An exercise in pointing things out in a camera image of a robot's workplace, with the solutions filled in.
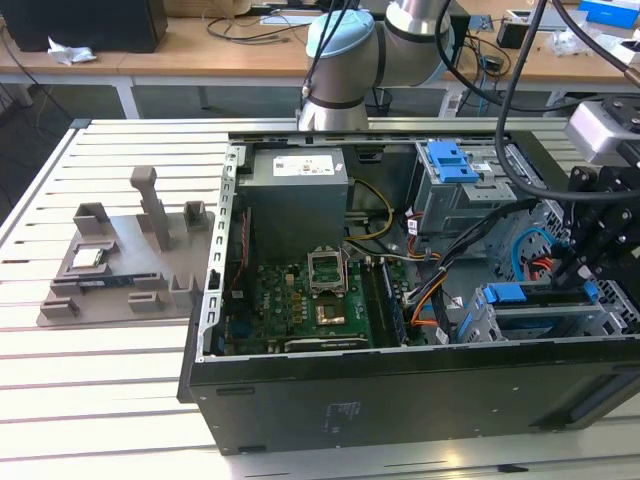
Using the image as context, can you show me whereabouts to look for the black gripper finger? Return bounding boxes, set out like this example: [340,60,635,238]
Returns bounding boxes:
[552,199,640,301]
[562,167,600,256]

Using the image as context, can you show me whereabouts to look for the blue wire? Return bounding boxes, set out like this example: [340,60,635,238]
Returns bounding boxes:
[510,226,569,285]

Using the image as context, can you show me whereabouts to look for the hard disk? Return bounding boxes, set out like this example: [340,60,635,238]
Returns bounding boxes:
[457,280,600,345]

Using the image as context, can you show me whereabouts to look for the grey metal disk bay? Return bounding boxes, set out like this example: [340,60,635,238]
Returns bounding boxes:
[455,278,629,345]

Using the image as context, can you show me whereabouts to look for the grey metal drive cage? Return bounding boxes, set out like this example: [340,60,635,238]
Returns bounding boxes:
[413,141,549,237]

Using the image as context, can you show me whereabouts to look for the blue plastic drive latch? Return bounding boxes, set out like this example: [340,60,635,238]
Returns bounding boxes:
[427,141,481,185]

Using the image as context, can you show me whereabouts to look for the clear plastic bags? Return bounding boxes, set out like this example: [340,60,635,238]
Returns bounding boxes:
[543,19,607,59]

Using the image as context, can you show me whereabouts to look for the blue cardboard box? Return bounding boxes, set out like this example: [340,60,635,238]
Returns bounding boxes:
[578,0,640,26]

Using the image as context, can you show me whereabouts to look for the black open container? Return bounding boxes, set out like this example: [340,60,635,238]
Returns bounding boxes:
[497,19,530,50]

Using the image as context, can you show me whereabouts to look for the installed RAM stick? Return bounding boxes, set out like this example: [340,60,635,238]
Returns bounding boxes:
[380,258,407,347]

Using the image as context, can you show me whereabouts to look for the small black computer box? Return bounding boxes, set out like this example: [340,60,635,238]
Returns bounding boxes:
[449,12,472,54]

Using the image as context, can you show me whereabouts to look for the black RAM slot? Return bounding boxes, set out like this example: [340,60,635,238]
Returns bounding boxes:
[359,258,387,350]

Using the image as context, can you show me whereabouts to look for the black mesh waste bin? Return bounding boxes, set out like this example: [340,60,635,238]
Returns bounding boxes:
[367,87,394,119]

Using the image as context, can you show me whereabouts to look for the black open PC case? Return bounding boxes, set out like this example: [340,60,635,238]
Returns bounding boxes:
[177,128,640,457]

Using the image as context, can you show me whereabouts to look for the CPU socket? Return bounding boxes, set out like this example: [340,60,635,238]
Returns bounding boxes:
[313,297,349,327]

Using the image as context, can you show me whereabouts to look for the grey power supply unit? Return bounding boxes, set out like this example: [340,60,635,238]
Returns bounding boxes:
[235,147,351,261]

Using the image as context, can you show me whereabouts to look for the black expansion slot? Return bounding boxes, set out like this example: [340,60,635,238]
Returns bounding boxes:
[282,334,374,354]

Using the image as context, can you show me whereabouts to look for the green motherboard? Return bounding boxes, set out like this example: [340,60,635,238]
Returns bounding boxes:
[219,257,431,354]

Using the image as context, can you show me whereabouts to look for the black case fan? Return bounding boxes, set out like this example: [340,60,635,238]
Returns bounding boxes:
[223,202,257,326]

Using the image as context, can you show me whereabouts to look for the long wooden desk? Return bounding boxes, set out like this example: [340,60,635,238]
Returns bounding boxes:
[0,13,640,121]

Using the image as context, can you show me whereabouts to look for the grey plastic parts rack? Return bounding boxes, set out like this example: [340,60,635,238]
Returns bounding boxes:
[37,166,217,329]

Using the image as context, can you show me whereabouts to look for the silver CPU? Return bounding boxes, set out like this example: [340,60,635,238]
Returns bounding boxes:
[69,247,106,271]

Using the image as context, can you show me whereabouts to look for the large black computer box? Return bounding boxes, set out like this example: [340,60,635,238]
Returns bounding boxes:
[2,0,169,54]

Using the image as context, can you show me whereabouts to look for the crumpled white paper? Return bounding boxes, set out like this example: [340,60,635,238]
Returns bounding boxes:
[47,35,98,66]

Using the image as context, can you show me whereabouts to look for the orange red power wire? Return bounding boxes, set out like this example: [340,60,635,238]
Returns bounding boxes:
[524,252,557,282]

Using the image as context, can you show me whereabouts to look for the black cable bundle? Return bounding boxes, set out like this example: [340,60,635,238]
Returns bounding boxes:
[402,197,544,306]

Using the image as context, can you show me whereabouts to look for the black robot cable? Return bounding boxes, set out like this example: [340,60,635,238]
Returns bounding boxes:
[433,0,571,112]
[551,0,635,75]
[493,0,572,204]

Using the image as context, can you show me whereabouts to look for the yellow wire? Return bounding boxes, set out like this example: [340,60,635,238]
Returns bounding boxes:
[347,177,397,244]

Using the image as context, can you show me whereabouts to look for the metal socket cover frame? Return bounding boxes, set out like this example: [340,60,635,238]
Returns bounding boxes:
[306,248,347,297]

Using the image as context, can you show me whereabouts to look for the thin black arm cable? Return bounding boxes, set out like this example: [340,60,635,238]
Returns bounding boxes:
[298,0,351,119]

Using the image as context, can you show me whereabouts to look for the red black twisted wire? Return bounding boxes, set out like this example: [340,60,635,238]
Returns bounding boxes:
[227,207,253,301]

